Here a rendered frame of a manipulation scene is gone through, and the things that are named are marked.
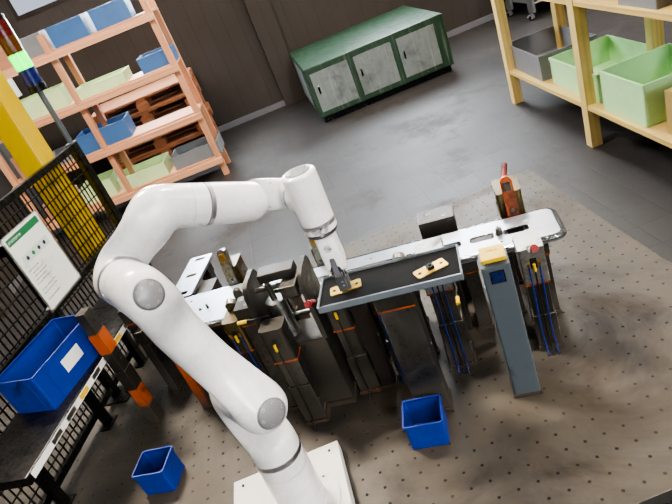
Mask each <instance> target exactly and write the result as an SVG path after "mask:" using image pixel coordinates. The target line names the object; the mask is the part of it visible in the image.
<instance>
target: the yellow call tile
mask: <svg viewBox="0 0 672 504"><path fill-rule="evenodd" d="M478 253H479V257H480V261H481V265H485V264H489V263H493V262H497V261H502V260H506V259H507V258H506V254H505V251H504V248H503V245H502V243H500V244H496V245H492V246H488V247H484V248H480V249H478Z"/></svg>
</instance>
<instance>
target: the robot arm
mask: <svg viewBox="0 0 672 504"><path fill-rule="evenodd" d="M272 210H291V211H293V212H294V213H295V214H296V216H297V218H298V220H299V222H300V225H301V227H302V229H303V232H304V234H305V236H307V237H308V238H309V239H310V240H314V241H315V243H316V246H317V248H318V251H319V253H320V255H321V258H322V260H323V262H324V265H325V267H326V269H327V271H328V273H330V274H332V273H333V275H334V277H335V281H336V283H337V285H338V288H339V290H340V291H344V290H347V289H350V288H351V287H352V286H351V283H350V282H351V280H350V278H349V276H348V273H347V271H346V268H347V261H346V256H345V251H344V249H343V247H342V245H341V242H340V240H339V238H338V236H337V233H336V231H335V230H336V229H337V220H336V218H335V215H334V213H333V211H332V208H331V206H330V203H329V201H328V198H327V196H326V193H325V191H324V188H323V186H322V183H321V181H320V178H319V176H318V173H317V171H316V168H315V167H314V166H313V165H310V164H306V165H301V166H297V167H295V168H293V169H291V170H289V171H288V172H286V173H285V174H284V175H283V176H282V178H256V179H251V180H249V181H244V182H200V183H172V184H157V185H151V186H148V187H145V188H143V189H141V190H140V191H139V192H137V193H136V194H135V195H134V197H133V198H132V199H131V201H130V203H129V204H128V206H127V208H126V211H125V213H124V215H123V217H122V219H121V221H120V223H119V225H118V227H117V229H116V230H115V232H114V233H113V235H112V236H111V237H110V239H109V240H108V241H107V243H106V244H105V245H104V247H103V248H102V250H101V251H100V253H99V255H98V258H97V260H96V263H95V267H94V271H93V286H94V289H95V291H96V293H97V294H98V295H99V296H100V297H101V298H102V299H103V300H104V301H106V302H107V303H109V304H110V305H112V306H113V307H115V308H116V309H118V310H119V311H121V312H122V313H123V314H125V315H126V316H127V317H128V318H129V319H130V320H132V321H133V322H134V323H135V324H136V325H137V326H138V327H139V328H140V329H141V330H142V331H143V332H144V333H145V334H146V335H147V336H148V337H149V338H150V339H151V340H152V342H153V343H154V344H155V345H156V346H157V347H158V348H159V349H160V350H162V351H163V352H164V353H165V354H166V355H167V356H168V357H169V358H170V359H171V360H173V361H174V362H175V363H176V364H177V365H178V366H179V367H180V368H182V369H183V370H184V371H185V372H186V373H187V374H188V375H189V376H191V377H192V378H193V379H194V380H195V381H196V382H197V383H199V384H200V385H201V386H202V387H203V388H204V389H205V390H206V391H207V392H209V396H210V400H211V403H212V405H213V407H214V409H215V411H216V412H217V414H218V415H219V417H220V418H221V419H222V421H223V422H224V423H225V425H226V426H227V427H228V429H229V430H230V431H231V433H232V434H233V435H234V436H235V437H236V439H237V440H238V441H239V442H240V444H241V445H242V446H243V447H244V448H245V450H246V451H247V452H248V454H249V455H250V457H251V459H252V460H253V462H254V464H255V466H256V468H257V469H258V471H259V473H260V474H261V476H262V478H263V480H264V481H265V483H266V485H267V487H268V488H269V490H270V492H271V494H272V495H273V497H274V499H275V500H274V502H273V504H340V502H341V489H340V487H339V484H338V483H337V481H336V480H335V479H334V478H333V477H332V476H330V475H329V474H326V473H322V472H316V470H315V468H314V466H313V464H312V462H311V461H310V459H309V457H308V455H307V453H306V451H305V449H304V447H303V445H302V443H301V441H300V439H299V437H298V435H297V434H296V432H295V430H294V428H293V427H292V425H291V424H290V422H289V421H288V420H287V419H286V415H287V411H288V401H287V397H286V395H285V393H284V391H283V390H282V389H281V387H280V386H279V385H278V384H277V383H276V382H275V381H273V380H272V379H271V378H269V377H268V376H267V375H265V374H264V373H263V372H261V371H260V370H259V369H257V368H256V367H255V366H253V365H252V364H251V363H249V362H248V361H247V360H246V359H244V358H243V357H242V356H240V355H239V354H238V353H237V352H235V351H234V350H233V349H232V348H231V347H229V346H228V345H227V344H226V343H225V342H224V341H223V340H222V339H220V338H219V337H218V336H217V335H216V334H215V333H214V332H213V331H212V330H211V329H210V328H209V327H208V326H207V325H206V324H205V323H204V322H203V321H202V320H201V319H200V318H199V317H198V316H197V315H196V313H195V312H194V311H193V310H192V309H191V307H190V306H189V305H188V303H187V302H186V300H185V298H184V297H183V295H182V294H181V292H180V291H179V290H178V289H177V287H176V286H175V285H174V284H173V283H172V282H171V281H170V280H169V279H168V278H167V277H166V276H164V275H163V274H162V273H161V272H159V271H158V270H157V269H155V268H154V267H152V266H150V265H149V263H150V261H151V260H152V258H153V257H154V256H155V254H156V253H157V252H158V251H159V250H160V249H161V248H162V246H163V245H164V244H165V243H166V242H167V240H168V239H169V238H170V237H171V235H172V234H173V232H174V231H175V230H177V229H179V228H185V227H197V226H209V225H220V224H231V223H241V222H249V221H255V220H257V219H260V218H261V217H262V216H263V215H264V214H265V213H266V211H272ZM343 269H344V270H343Z"/></svg>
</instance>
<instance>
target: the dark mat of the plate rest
mask: <svg viewBox="0 0 672 504"><path fill-rule="evenodd" d="M440 258H443V259H444V260H445V261H446V262H447V263H448V265H447V266H445V267H443V268H441V269H439V270H438V271H436V272H434V273H432V274H430V275H428V276H426V277H424V278H422V279H418V278H417V277H416V276H415V275H414V274H413V272H414V271H416V270H418V269H420V268H422V267H424V266H425V265H427V264H429V263H432V262H434V261H436V260H438V259H440ZM458 273H461V272H460V266H459V261H458V255H457V250H456V247H452V248H448V249H444V250H440V251H436V252H432V253H428V254H424V255H420V256H416V257H413V258H409V259H405V260H401V261H397V262H393V263H389V264H385V265H381V266H377V267H373V268H369V269H365V270H361V271H357V272H353V273H349V274H348V276H349V278H350V280H351V281H353V280H356V279H361V284H362V286H361V287H359V288H357V289H354V290H351V291H348V292H345V293H342V294H339V295H336V296H333V297H331V295H330V289H331V288H332V287H335V286H338V285H337V283H336V281H335V277H334V278H330V279H326V280H324V284H323V290H322V295H321V301H320V307H322V306H326V305H330V304H334V303H338V302H342V301H346V300H351V299H355V298H359V297H363V296H367V295H371V294H375V293H380V292H384V291H388V290H392V289H396V288H400V287H404V286H409V285H413V284H417V283H421V282H425V281H429V280H433V279H437V278H442V277H446V276H450V275H454V274H458Z"/></svg>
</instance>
